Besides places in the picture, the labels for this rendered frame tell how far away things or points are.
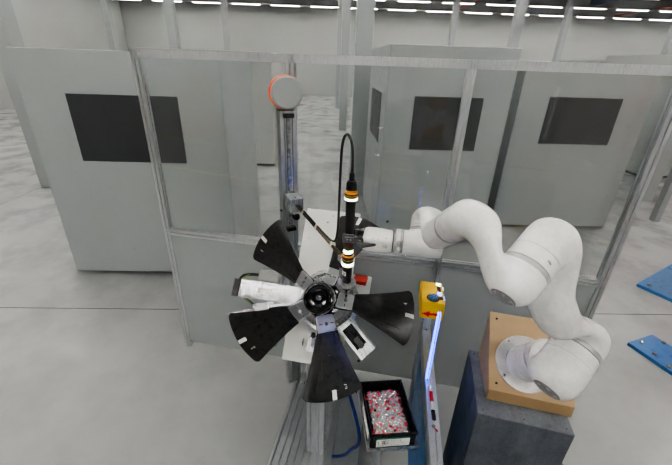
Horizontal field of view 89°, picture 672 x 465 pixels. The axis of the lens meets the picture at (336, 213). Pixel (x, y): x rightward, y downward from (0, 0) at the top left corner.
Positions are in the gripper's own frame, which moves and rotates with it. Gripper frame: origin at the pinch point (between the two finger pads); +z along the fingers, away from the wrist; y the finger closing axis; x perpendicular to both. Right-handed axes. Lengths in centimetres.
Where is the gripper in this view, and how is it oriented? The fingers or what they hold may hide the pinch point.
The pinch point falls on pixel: (349, 235)
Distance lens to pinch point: 120.3
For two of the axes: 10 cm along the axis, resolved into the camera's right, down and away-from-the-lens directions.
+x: 0.4, -9.1, -4.1
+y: 1.8, -3.9, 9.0
